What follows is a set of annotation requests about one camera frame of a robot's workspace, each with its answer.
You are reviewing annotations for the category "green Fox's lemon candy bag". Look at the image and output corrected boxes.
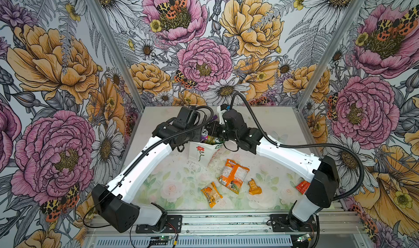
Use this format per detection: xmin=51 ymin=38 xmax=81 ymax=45
xmin=203 ymin=136 xmax=225 ymax=145

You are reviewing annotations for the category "small red snack packet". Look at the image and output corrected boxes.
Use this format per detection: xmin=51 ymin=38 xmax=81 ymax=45
xmin=296 ymin=180 xmax=310 ymax=195

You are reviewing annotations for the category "aluminium front rail frame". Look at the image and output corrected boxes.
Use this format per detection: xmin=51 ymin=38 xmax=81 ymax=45
xmin=83 ymin=210 xmax=366 ymax=237

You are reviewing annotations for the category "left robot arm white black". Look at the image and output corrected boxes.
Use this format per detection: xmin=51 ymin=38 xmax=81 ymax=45
xmin=91 ymin=106 xmax=215 ymax=233

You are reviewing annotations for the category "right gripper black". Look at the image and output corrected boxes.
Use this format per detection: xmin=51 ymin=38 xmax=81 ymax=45
xmin=204 ymin=119 xmax=239 ymax=141

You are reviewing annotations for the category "right black corrugated cable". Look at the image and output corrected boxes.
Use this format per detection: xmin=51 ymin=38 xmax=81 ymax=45
xmin=230 ymin=91 xmax=365 ymax=201

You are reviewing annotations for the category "white slotted cable duct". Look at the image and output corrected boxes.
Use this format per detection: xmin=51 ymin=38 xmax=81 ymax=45
xmin=91 ymin=235 xmax=293 ymax=248

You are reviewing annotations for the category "small orange candy packet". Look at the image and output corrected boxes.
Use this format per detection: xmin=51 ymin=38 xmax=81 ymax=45
xmin=248 ymin=179 xmax=263 ymax=195

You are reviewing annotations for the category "white paper gift bag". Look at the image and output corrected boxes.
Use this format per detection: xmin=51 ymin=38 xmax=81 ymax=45
xmin=188 ymin=127 xmax=229 ymax=167

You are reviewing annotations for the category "floral table mat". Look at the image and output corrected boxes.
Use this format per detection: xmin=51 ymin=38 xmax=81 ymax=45
xmin=134 ymin=148 xmax=303 ymax=210

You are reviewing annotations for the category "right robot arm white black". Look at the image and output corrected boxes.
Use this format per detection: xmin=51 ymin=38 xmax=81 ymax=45
xmin=205 ymin=105 xmax=339 ymax=231

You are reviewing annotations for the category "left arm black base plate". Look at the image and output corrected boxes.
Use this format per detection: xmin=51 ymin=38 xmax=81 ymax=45
xmin=135 ymin=215 xmax=183 ymax=234

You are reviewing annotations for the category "green circuit board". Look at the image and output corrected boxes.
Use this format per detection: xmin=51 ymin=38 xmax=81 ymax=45
xmin=296 ymin=234 xmax=312 ymax=242

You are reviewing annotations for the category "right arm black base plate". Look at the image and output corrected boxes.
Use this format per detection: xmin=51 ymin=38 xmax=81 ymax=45
xmin=267 ymin=214 xmax=318 ymax=233

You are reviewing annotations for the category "purple Fox's berries candy bag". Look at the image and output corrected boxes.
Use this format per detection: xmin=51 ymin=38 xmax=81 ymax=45
xmin=210 ymin=115 xmax=218 ymax=122

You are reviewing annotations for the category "small orange yellow snack packet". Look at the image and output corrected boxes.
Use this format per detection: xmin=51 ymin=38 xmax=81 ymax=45
xmin=201 ymin=182 xmax=223 ymax=208

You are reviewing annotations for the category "orange Fox's fruits candy bag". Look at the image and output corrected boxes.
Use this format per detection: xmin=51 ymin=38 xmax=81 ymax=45
xmin=218 ymin=159 xmax=250 ymax=194

